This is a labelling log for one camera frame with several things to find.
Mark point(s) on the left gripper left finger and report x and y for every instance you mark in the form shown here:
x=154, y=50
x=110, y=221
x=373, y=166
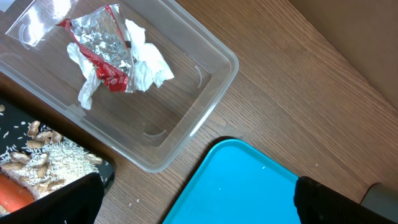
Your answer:
x=77, y=202

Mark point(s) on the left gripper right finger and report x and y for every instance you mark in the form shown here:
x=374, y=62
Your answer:
x=318, y=204

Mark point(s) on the white rice pile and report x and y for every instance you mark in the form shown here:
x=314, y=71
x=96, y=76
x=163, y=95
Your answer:
x=65, y=158

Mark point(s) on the nut shells pile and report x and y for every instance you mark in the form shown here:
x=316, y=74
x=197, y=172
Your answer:
x=37, y=155

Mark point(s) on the orange carrot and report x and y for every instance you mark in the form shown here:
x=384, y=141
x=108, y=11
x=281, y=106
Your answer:
x=14, y=196

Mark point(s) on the white tissue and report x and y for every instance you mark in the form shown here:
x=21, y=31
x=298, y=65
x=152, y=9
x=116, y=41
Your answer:
x=150, y=66

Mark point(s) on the foil wrapper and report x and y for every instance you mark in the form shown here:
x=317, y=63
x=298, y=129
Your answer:
x=103, y=39

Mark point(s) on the black waste tray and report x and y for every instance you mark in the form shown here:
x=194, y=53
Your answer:
x=40, y=159

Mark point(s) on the teal plastic tray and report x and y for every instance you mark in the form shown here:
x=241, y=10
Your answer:
x=236, y=183

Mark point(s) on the clear plastic bin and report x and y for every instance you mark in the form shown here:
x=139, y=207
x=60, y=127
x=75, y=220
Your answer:
x=148, y=128

